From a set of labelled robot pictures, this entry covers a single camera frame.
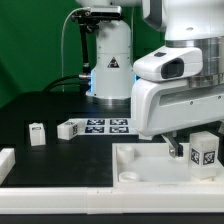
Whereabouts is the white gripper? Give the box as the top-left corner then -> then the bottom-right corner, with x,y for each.
131,79 -> 224,158

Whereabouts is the white square table top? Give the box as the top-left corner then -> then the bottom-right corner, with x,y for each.
112,143 -> 224,186

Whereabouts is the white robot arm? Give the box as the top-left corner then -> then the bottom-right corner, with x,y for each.
77,0 -> 224,138

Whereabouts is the white marker sheet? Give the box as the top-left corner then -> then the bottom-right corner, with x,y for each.
71,118 -> 137,135

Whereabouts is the white left fence piece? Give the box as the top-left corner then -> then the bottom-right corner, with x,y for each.
0,148 -> 15,185

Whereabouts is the white front fence rail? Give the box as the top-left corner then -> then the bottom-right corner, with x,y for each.
0,186 -> 224,214

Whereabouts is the black cable bundle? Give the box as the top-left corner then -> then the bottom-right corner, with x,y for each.
42,74 -> 92,93

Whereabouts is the black camera stand pole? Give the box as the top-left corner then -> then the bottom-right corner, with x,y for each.
79,21 -> 91,74

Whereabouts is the black camera on stand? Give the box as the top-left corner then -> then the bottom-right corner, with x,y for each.
72,6 -> 122,20

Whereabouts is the white cable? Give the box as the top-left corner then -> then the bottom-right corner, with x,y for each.
60,7 -> 91,93

